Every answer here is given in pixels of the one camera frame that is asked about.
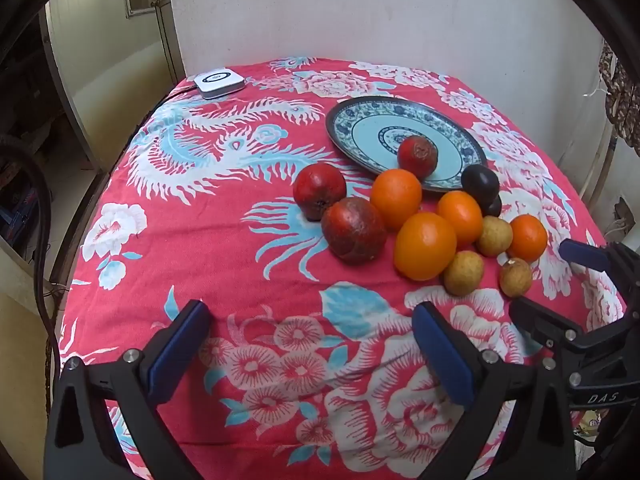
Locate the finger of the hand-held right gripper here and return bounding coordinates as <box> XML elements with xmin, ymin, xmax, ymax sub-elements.
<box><xmin>510</xmin><ymin>297</ymin><xmax>584</xmax><ymax>357</ymax></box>
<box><xmin>559</xmin><ymin>239</ymin><xmax>640</xmax><ymax>311</ymax></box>

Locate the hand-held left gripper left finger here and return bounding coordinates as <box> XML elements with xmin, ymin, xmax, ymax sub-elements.
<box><xmin>44</xmin><ymin>299</ymin><xmax>211</xmax><ymax>480</ymax></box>

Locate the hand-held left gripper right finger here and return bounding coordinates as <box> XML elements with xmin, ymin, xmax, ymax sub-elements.
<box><xmin>412</xmin><ymin>301</ymin><xmax>576</xmax><ymax>480</ymax></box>

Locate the small orange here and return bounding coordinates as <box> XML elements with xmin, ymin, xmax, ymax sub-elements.
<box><xmin>506</xmin><ymin>214</ymin><xmax>549</xmax><ymax>263</ymax></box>

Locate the tan longan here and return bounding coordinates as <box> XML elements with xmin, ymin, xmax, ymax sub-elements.
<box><xmin>475</xmin><ymin>216</ymin><xmax>514</xmax><ymax>258</ymax></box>
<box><xmin>499</xmin><ymin>258</ymin><xmax>534</xmax><ymax>298</ymax></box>
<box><xmin>444</xmin><ymin>251</ymin><xmax>485</xmax><ymax>297</ymax></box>

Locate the large yellowish orange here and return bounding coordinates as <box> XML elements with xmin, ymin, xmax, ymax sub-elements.
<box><xmin>393</xmin><ymin>212</ymin><xmax>458</xmax><ymax>281</ymax></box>

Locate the large dark plum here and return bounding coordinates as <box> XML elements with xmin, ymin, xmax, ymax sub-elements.
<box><xmin>460</xmin><ymin>164</ymin><xmax>501</xmax><ymax>206</ymax></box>

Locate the large red pomegranate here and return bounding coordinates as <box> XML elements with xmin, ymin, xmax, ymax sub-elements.
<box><xmin>321</xmin><ymin>197</ymin><xmax>387</xmax><ymax>265</ymax></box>

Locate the deep orange orange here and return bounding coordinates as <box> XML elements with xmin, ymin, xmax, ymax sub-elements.
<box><xmin>370</xmin><ymin>169</ymin><xmax>423</xmax><ymax>231</ymax></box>

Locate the wrinkled red pomegranate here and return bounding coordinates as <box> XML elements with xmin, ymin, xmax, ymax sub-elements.
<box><xmin>398</xmin><ymin>135</ymin><xmax>439</xmax><ymax>179</ymax></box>

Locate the smooth dark red pomegranate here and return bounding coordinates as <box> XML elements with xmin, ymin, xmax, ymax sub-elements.
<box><xmin>292</xmin><ymin>163</ymin><xmax>347</xmax><ymax>222</ymax></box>

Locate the blue patterned ceramic plate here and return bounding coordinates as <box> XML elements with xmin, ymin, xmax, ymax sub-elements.
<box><xmin>326</xmin><ymin>96</ymin><xmax>488</xmax><ymax>193</ymax></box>

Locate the red floral printed tablecloth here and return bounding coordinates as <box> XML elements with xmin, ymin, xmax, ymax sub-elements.
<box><xmin>55</xmin><ymin>57</ymin><xmax>628</xmax><ymax>480</ymax></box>

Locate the medium orange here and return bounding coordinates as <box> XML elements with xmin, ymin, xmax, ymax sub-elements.
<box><xmin>436</xmin><ymin>190</ymin><xmax>484</xmax><ymax>250</ymax></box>

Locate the white square device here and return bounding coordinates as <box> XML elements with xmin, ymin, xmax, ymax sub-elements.
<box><xmin>194</xmin><ymin>69</ymin><xmax>246</xmax><ymax>100</ymax></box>

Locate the cream panelled door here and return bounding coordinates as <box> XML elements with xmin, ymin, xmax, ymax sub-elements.
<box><xmin>122</xmin><ymin>0</ymin><xmax>187</xmax><ymax>83</ymax></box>

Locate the metal pipe frame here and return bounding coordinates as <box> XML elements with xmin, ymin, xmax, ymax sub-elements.
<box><xmin>580</xmin><ymin>130</ymin><xmax>621</xmax><ymax>206</ymax></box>

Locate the thin black device cable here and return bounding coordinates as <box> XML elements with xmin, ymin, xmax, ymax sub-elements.
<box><xmin>164</xmin><ymin>82</ymin><xmax>199</xmax><ymax>105</ymax></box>

